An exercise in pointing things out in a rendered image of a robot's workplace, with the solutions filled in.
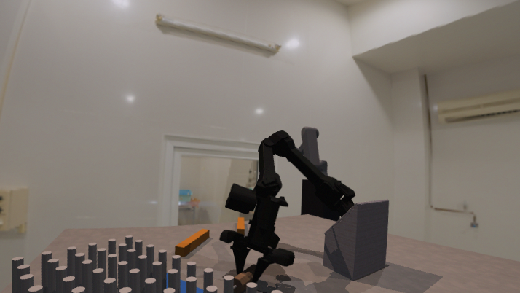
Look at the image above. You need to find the blue flat strip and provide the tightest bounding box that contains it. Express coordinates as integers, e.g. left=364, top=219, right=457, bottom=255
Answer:
left=166, top=273, right=204, bottom=293

